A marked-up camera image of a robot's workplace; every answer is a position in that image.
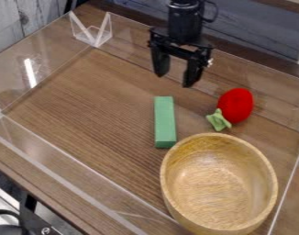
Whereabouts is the clear acrylic enclosure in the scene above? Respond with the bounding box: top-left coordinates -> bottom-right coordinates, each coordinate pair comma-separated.
0,7 -> 299,235

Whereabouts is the wooden bowl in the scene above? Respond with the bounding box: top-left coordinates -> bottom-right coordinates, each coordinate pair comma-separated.
160,133 -> 278,235

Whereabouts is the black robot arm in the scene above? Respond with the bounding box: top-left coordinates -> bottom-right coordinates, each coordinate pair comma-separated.
148,0 -> 218,87

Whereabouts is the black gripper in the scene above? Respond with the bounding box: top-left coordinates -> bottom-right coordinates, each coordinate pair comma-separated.
148,2 -> 215,88

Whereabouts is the black table frame bracket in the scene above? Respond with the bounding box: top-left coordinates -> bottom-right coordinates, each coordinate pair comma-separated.
20,193 -> 63,235

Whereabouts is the green rectangular block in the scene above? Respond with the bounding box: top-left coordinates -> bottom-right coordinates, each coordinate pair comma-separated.
155,96 -> 176,149

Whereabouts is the red plush strawberry toy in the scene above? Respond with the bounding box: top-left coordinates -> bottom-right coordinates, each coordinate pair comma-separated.
206,88 -> 254,131

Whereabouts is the black cable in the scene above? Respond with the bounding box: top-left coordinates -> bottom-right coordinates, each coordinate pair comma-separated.
0,209 -> 31,235

